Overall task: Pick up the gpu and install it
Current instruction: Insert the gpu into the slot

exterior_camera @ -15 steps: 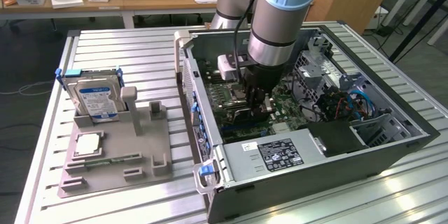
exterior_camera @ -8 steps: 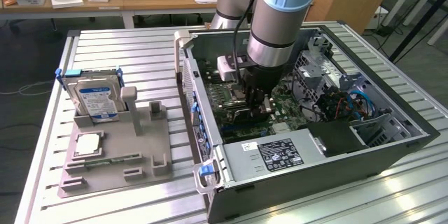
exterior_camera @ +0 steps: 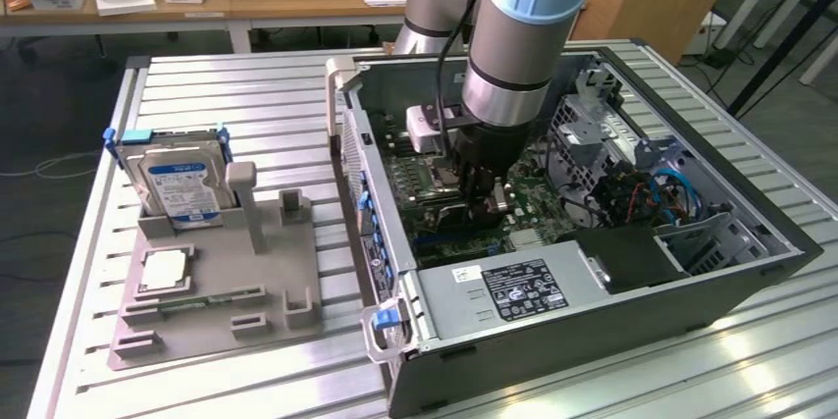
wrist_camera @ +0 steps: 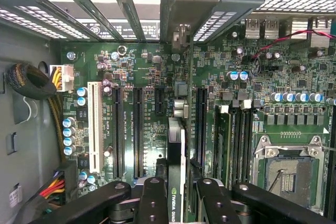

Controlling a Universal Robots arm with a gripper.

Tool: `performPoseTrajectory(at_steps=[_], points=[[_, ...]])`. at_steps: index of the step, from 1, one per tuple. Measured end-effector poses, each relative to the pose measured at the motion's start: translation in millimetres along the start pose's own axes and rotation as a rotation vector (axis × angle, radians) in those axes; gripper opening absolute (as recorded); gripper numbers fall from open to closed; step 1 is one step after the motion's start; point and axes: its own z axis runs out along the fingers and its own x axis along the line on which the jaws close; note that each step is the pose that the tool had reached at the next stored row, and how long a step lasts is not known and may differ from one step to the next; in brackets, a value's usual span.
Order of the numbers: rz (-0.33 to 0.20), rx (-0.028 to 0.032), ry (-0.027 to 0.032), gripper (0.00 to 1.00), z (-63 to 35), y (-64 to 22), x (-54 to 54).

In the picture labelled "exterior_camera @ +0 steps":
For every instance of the black power strip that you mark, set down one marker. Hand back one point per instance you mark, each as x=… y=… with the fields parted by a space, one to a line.
x=723 y=58

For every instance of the blue case latch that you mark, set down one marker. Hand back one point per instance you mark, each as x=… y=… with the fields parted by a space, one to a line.
x=384 y=319

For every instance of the grey parts rack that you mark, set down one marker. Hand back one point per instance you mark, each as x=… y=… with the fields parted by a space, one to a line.
x=216 y=267

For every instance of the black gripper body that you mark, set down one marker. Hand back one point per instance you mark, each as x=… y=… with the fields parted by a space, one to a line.
x=491 y=144

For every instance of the hard disk with blue carrier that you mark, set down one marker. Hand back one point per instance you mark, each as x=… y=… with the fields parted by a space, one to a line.
x=180 y=188

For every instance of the graphics card with metal bracket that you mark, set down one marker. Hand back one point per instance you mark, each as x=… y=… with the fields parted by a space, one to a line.
x=457 y=223

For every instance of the open black PC case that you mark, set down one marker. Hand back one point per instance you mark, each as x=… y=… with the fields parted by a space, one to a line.
x=588 y=340

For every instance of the grey open disk bay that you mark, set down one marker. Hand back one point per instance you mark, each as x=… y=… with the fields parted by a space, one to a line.
x=713 y=242

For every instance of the grey perforated disk bay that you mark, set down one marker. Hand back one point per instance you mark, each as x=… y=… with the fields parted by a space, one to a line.
x=588 y=134

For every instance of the silver chipset heatsink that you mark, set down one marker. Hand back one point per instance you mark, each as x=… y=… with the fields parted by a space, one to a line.
x=527 y=239

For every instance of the installed green RAM stick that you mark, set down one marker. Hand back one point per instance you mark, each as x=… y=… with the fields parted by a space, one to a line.
x=435 y=200

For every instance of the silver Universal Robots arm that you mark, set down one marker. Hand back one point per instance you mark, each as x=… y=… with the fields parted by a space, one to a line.
x=516 y=46

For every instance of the grey power supply unit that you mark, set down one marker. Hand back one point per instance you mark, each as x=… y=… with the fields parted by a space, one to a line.
x=457 y=301

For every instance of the orange object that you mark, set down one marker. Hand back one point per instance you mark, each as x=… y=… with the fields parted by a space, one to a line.
x=16 y=1

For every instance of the black slanted pole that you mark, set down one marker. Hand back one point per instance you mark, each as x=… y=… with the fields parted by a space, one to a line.
x=786 y=56

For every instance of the black expansion slot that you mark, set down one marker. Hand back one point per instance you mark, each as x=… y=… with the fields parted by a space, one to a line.
x=457 y=249

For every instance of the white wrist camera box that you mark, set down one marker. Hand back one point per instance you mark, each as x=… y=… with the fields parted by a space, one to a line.
x=425 y=132

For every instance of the black plastic air shroud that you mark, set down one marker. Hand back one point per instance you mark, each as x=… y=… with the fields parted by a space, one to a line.
x=628 y=257

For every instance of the silver CPU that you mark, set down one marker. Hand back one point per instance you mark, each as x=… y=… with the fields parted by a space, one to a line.
x=161 y=272

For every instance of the wooden desk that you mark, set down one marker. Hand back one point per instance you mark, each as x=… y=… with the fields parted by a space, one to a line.
x=294 y=2

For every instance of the green motherboard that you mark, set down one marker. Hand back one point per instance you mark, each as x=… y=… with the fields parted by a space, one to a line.
x=536 y=203

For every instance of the CPU socket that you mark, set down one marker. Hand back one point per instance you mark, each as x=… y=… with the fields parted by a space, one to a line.
x=441 y=176

